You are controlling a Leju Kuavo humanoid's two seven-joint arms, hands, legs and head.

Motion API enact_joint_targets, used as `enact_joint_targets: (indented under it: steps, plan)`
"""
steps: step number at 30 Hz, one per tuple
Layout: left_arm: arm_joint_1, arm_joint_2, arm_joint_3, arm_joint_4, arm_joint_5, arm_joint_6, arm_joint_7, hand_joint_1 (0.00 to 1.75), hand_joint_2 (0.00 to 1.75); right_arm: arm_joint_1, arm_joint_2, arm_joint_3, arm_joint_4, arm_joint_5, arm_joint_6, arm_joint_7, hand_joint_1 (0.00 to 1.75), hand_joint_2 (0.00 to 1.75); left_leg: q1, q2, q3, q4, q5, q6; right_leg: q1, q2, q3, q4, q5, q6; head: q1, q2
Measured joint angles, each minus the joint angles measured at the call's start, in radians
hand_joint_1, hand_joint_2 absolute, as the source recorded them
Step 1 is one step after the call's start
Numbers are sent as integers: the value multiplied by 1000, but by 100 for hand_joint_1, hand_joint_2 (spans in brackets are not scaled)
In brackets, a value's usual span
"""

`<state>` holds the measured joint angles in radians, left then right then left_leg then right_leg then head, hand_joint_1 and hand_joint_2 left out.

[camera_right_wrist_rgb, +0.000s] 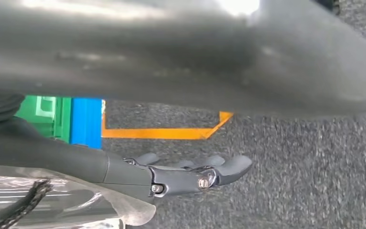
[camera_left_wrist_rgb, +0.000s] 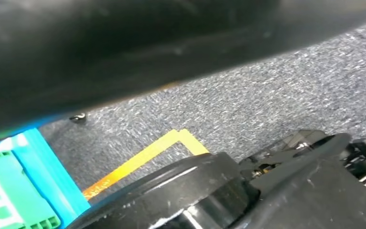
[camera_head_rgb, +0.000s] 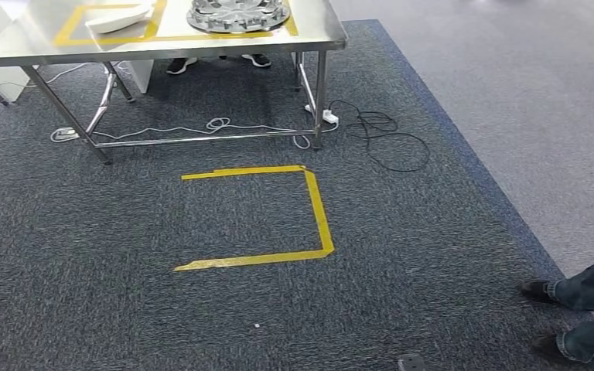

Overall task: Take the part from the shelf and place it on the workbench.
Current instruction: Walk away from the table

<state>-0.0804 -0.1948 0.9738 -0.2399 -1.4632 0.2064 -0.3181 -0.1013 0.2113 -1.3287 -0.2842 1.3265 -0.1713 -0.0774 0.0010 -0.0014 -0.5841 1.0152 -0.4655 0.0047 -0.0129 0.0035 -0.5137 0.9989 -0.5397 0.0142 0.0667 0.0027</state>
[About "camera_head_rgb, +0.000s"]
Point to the yellow floor tape strip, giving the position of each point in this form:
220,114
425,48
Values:
246,171
256,259
320,215

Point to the white power strip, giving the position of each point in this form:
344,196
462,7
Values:
328,117

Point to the steel workbench leg frame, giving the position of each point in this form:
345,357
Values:
199,139

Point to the long white plastic part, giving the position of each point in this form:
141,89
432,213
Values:
115,21

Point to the grey plastic wheel hubcap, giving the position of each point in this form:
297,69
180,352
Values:
235,18

